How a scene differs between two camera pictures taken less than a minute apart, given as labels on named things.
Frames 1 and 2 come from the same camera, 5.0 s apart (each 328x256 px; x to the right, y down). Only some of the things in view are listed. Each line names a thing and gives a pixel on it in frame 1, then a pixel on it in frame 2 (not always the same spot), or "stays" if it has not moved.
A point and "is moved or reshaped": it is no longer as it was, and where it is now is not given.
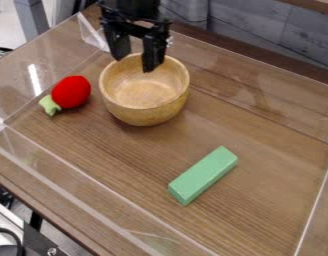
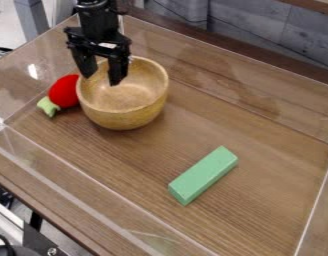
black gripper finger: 119,41 to 86,61
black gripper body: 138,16 to 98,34
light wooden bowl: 143,98 is moved or reshaped
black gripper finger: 154,51 to 118,69
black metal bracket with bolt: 36,243 stays
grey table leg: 32,16 stays
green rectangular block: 191,184 stays
